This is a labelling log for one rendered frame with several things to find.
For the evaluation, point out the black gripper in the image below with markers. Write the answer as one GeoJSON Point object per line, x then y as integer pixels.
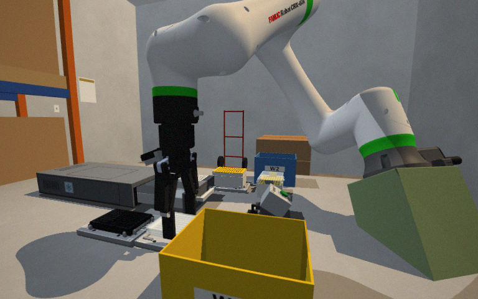
{"type": "Point", "coordinates": [176, 141]}

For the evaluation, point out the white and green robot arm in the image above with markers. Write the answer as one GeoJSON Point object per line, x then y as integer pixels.
{"type": "Point", "coordinates": [221, 38]}

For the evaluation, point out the blue bin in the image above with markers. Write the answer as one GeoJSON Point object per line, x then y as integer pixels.
{"type": "Point", "coordinates": [277, 162]}

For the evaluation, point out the yellow waste bin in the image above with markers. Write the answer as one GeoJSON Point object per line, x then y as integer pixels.
{"type": "Point", "coordinates": [215, 241]}

